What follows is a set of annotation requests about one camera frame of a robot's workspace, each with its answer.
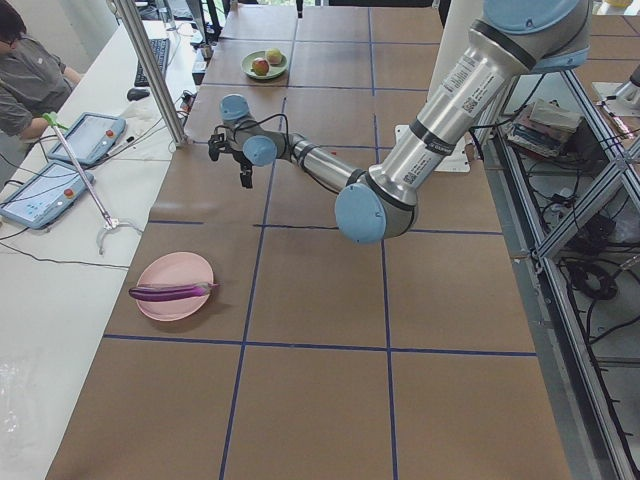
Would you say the long reacher grabber tool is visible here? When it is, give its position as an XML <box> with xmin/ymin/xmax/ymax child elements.
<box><xmin>43</xmin><ymin>112</ymin><xmax>143</xmax><ymax>255</ymax></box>

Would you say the light green plate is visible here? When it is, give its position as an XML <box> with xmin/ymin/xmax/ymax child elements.
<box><xmin>241</xmin><ymin>50</ymin><xmax>289</xmax><ymax>81</ymax></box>

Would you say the red-yellow pomegranate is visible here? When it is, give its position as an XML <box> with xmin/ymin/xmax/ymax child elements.
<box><xmin>251</xmin><ymin>57</ymin><xmax>270</xmax><ymax>76</ymax></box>

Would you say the pink plate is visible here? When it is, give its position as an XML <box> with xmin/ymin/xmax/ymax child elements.
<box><xmin>129</xmin><ymin>252</ymin><xmax>217</xmax><ymax>322</ymax></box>

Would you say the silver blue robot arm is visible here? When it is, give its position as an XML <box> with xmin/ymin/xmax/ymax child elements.
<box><xmin>208</xmin><ymin>1</ymin><xmax>592</xmax><ymax>244</ymax></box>

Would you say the person in grey shirt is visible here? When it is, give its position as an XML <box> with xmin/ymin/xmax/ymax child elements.
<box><xmin>1</xmin><ymin>1</ymin><xmax>83</xmax><ymax>142</ymax></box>

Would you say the black computer mouse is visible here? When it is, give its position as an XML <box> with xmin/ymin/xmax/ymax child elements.
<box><xmin>126</xmin><ymin>87</ymin><xmax>150</xmax><ymax>102</ymax></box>

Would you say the black keyboard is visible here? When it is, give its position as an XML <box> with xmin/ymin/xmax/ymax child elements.
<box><xmin>133</xmin><ymin>37</ymin><xmax>171</xmax><ymax>88</ymax></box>

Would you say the aluminium frame post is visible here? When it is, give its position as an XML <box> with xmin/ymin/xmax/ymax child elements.
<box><xmin>109</xmin><ymin>0</ymin><xmax>186</xmax><ymax>148</ymax></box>

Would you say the aluminium frame rack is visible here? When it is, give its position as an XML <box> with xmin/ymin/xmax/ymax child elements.
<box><xmin>477</xmin><ymin>72</ymin><xmax>639</xmax><ymax>479</ymax></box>

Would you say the near teach pendant tablet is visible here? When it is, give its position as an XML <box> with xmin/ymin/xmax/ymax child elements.
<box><xmin>1</xmin><ymin>161</ymin><xmax>88</xmax><ymax>230</ymax></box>

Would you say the stack of books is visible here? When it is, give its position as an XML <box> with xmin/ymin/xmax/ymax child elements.
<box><xmin>506</xmin><ymin>99</ymin><xmax>583</xmax><ymax>157</ymax></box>

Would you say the far teach pendant tablet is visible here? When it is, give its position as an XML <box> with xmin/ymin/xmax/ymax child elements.
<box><xmin>58</xmin><ymin>112</ymin><xmax>126</xmax><ymax>168</ymax></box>

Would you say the teach pendant tablet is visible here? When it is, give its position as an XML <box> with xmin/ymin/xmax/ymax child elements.
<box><xmin>1</xmin><ymin>161</ymin><xmax>88</xmax><ymax>230</ymax></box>
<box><xmin>58</xmin><ymin>112</ymin><xmax>126</xmax><ymax>168</ymax></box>

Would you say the pale yellow-pink peach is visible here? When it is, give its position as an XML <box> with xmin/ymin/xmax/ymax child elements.
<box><xmin>265</xmin><ymin>48</ymin><xmax>284</xmax><ymax>66</ymax></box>

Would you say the purple eggplant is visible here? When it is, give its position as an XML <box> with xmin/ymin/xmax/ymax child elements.
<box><xmin>128</xmin><ymin>282</ymin><xmax>218</xmax><ymax>302</ymax></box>

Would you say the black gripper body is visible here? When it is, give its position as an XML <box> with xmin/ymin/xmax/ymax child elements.
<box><xmin>207</xmin><ymin>132</ymin><xmax>245</xmax><ymax>164</ymax></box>

